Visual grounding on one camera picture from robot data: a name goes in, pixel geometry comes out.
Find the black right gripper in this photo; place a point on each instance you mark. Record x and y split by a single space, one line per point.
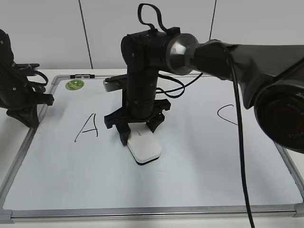
122 117

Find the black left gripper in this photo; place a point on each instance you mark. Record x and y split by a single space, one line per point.
26 113

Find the white eraser with black felt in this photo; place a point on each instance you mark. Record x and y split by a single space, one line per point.
144 146

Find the white board with aluminium frame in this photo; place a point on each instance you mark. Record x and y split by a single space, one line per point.
72 167

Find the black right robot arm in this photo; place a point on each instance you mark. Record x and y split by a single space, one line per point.
271 79

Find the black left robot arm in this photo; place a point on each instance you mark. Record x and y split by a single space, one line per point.
22 87

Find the round green magnet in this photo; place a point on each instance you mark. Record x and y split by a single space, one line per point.
73 85

